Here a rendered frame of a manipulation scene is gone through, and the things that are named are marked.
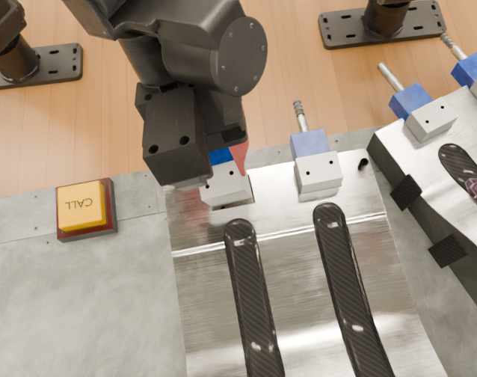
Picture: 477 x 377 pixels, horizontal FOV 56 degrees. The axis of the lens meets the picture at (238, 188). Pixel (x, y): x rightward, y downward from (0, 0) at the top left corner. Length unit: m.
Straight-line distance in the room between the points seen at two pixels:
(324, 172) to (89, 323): 0.36
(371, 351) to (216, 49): 0.36
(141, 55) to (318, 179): 0.25
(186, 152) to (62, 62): 0.51
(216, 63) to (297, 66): 0.45
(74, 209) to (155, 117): 0.30
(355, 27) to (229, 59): 0.49
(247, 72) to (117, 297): 0.39
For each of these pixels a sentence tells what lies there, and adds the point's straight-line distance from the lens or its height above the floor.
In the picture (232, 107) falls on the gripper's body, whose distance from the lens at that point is 0.43.
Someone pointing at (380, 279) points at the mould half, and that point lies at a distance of 0.54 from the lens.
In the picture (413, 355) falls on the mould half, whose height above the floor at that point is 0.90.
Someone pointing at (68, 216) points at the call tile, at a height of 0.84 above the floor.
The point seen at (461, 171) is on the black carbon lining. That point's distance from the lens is 0.66.
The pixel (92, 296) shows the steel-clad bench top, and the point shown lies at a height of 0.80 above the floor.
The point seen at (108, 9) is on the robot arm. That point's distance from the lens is 0.35.
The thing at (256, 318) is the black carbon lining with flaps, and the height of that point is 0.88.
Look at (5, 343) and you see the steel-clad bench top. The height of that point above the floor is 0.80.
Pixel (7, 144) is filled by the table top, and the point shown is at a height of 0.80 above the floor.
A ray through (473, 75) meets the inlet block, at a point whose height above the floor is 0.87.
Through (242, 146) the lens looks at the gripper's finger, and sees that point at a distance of 0.43.
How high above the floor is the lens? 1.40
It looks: 69 degrees down
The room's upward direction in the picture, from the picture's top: 8 degrees counter-clockwise
